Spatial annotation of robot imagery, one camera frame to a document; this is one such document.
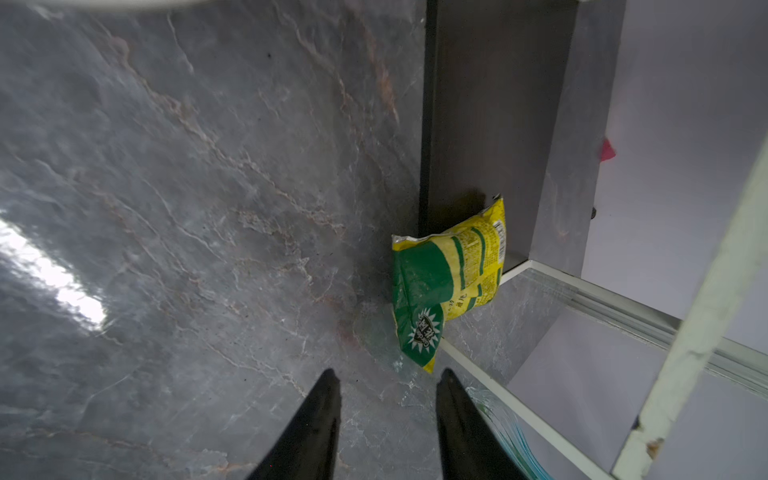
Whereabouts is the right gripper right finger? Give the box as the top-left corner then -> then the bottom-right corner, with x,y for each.
436,368 -> 526,480

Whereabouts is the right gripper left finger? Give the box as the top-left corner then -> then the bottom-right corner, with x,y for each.
247,369 -> 341,480

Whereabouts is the yellow green small bag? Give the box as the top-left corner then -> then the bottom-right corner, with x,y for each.
392,196 -> 507,373

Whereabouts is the white two-tier shelf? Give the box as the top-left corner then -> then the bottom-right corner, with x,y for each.
419,1 -> 767,479

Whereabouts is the small pink object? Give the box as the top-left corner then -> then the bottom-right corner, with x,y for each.
600,138 -> 616,162

